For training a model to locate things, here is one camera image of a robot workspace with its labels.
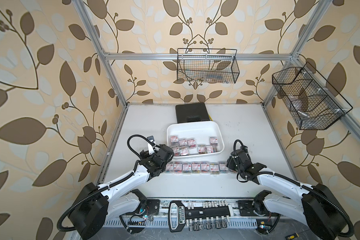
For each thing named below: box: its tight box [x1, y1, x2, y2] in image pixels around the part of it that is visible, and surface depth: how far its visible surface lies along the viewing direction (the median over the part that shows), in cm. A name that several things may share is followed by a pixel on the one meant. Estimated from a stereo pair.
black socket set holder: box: [168, 200, 232, 233], surface depth 73 cm
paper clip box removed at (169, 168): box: [164, 163, 174, 174], surface depth 88 cm
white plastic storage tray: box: [166, 120, 225, 159], surface depth 99 cm
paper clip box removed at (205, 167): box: [200, 161, 210, 174], surface depth 88 cm
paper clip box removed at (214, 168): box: [209, 162, 220, 176], surface depth 87 cm
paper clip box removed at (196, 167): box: [191, 162, 201, 174], surface depth 87 cm
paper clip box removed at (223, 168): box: [219, 160, 229, 174], surface depth 88 cm
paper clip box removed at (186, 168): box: [182, 162, 192, 175], surface depth 87 cm
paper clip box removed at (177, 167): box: [173, 161, 183, 174], surface depth 88 cm
